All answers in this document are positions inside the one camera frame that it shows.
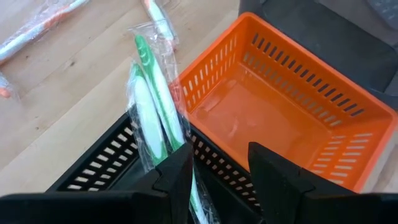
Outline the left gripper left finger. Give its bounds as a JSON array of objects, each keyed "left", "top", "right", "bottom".
[{"left": 0, "top": 142, "right": 195, "bottom": 224}]

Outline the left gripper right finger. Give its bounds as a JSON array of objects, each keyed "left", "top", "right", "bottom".
[{"left": 248, "top": 141, "right": 398, "bottom": 224}]

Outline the green white toothbrush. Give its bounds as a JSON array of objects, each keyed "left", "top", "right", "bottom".
[
  {"left": 127, "top": 19, "right": 220, "bottom": 224},
  {"left": 126, "top": 60, "right": 170, "bottom": 169}
]

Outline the black slotted plastic basket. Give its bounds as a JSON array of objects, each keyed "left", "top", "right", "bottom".
[{"left": 46, "top": 110, "right": 265, "bottom": 224}]

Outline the orange white toothbrush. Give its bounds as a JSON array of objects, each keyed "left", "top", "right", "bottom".
[
  {"left": 0, "top": 71, "right": 19, "bottom": 102},
  {"left": 141, "top": 0, "right": 180, "bottom": 52},
  {"left": 0, "top": 0, "right": 91, "bottom": 66}
]

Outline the orange slotted plastic basket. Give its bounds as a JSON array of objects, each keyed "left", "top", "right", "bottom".
[{"left": 169, "top": 11, "right": 398, "bottom": 194}]

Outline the white perforated plastic basket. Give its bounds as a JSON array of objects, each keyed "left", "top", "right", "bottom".
[{"left": 364, "top": 0, "right": 398, "bottom": 23}]

